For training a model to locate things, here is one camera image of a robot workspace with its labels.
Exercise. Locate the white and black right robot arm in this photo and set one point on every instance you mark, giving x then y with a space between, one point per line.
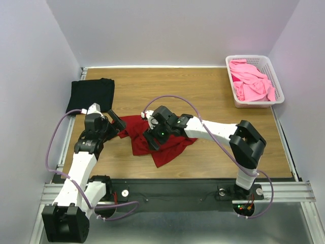
246 143

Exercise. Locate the pink t-shirt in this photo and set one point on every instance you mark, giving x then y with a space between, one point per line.
249 83

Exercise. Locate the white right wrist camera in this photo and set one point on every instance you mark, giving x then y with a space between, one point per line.
148 116

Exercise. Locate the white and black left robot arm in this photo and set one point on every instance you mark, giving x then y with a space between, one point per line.
67 218

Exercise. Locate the white plastic laundry basket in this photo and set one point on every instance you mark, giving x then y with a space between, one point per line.
264 65

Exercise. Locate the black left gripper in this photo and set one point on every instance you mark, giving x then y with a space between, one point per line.
118 122

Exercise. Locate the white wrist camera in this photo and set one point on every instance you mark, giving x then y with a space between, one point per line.
94 108
148 116

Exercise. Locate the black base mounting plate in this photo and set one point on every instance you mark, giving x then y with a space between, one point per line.
174 195

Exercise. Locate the red t-shirt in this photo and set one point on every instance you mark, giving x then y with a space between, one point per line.
135 127

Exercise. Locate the folded black t-shirt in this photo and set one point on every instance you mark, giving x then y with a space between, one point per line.
86 92

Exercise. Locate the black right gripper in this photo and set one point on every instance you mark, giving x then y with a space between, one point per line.
153 145

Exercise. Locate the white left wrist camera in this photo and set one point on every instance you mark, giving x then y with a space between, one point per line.
94 108

